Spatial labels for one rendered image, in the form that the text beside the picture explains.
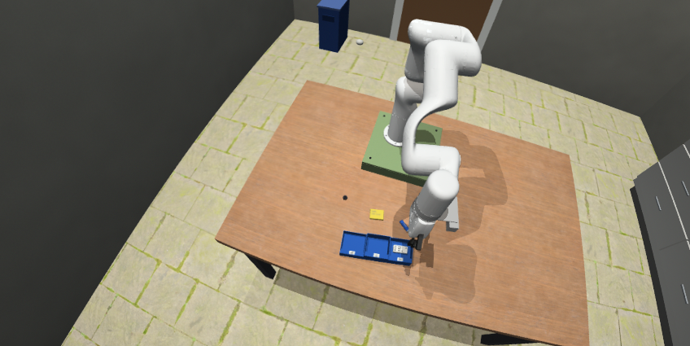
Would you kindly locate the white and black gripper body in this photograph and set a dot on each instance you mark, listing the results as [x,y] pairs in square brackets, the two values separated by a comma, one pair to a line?
[417,225]

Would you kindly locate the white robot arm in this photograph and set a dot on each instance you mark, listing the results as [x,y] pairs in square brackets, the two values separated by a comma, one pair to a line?
[440,61]

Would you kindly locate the yellow sticky note pad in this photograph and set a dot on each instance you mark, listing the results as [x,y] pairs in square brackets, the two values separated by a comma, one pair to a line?
[376,214]

